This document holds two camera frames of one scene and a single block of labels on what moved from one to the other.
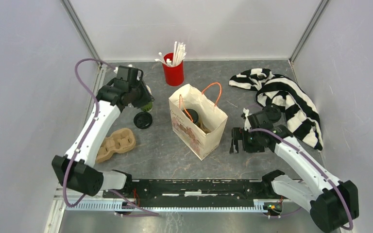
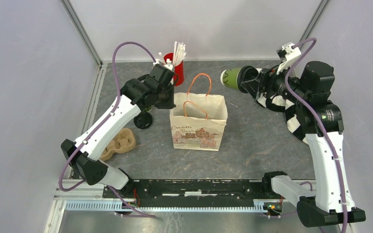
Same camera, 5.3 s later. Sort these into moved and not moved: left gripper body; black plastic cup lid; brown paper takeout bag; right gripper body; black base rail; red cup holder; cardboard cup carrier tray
Moved: black plastic cup lid; brown paper takeout bag; left gripper body; right gripper body
Not moved: black base rail; cardboard cup carrier tray; red cup holder
